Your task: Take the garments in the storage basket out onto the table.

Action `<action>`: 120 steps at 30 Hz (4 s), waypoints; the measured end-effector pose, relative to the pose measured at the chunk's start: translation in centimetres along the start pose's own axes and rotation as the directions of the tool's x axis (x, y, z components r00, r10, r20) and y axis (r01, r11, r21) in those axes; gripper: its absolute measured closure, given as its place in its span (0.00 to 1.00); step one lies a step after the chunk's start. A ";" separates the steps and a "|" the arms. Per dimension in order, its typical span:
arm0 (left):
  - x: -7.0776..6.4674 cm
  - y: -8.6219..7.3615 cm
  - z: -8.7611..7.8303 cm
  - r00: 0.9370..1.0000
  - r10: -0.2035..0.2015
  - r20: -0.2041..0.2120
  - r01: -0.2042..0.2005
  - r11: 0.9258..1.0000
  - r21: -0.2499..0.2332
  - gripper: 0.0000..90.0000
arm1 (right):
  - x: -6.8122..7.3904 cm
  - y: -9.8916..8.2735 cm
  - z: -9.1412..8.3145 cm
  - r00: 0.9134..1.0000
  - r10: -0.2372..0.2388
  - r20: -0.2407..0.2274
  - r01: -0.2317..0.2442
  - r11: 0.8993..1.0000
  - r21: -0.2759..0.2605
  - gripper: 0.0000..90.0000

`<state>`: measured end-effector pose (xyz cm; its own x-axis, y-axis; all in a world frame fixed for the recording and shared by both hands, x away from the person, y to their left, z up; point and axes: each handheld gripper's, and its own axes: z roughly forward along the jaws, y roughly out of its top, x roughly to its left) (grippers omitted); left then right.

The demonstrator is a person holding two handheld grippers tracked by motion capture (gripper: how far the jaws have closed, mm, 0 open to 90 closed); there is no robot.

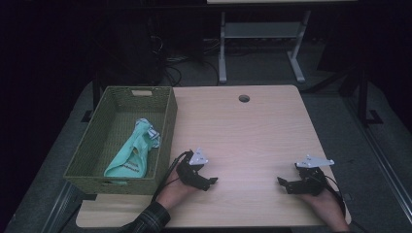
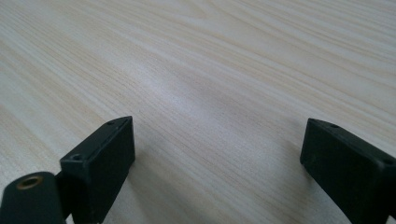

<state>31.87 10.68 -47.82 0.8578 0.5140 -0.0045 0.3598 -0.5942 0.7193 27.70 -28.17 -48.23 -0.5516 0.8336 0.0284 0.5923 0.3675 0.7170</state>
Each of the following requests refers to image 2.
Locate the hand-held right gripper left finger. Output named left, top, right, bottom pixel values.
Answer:
left=55, top=116, right=136, bottom=224

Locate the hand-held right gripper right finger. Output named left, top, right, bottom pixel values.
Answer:
left=300, top=118, right=396, bottom=224

